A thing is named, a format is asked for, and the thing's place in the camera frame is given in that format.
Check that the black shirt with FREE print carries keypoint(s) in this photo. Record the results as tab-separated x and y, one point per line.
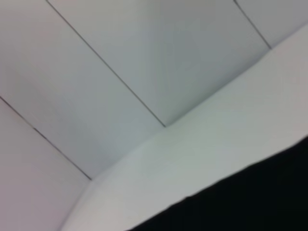
252	199

